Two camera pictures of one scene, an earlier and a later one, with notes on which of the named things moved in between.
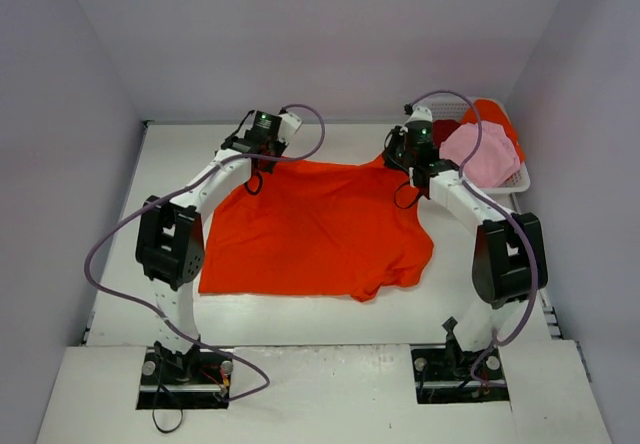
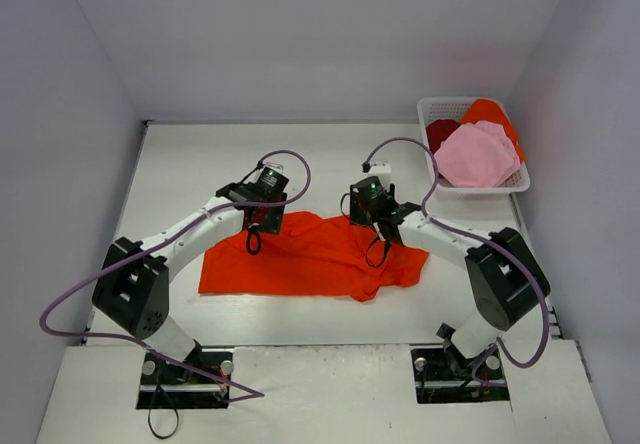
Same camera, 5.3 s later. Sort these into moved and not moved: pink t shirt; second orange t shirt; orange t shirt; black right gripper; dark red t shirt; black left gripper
Moved: black left gripper; orange t shirt; black right gripper
Not moved: pink t shirt; second orange t shirt; dark red t shirt
